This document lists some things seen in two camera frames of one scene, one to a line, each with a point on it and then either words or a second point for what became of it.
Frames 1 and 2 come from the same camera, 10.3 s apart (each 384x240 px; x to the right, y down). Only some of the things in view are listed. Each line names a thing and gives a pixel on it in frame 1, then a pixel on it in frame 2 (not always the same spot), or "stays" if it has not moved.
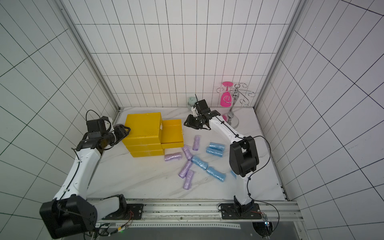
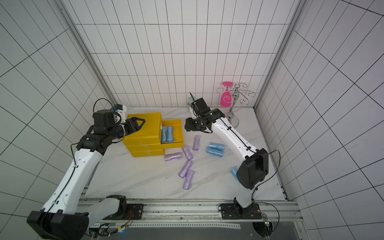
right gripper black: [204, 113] stays
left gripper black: [120, 129] stays
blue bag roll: [216, 174] → [170, 135]
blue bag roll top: [217, 146] stays
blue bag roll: [196, 160] → [164, 134]
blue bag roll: [233, 174] stays
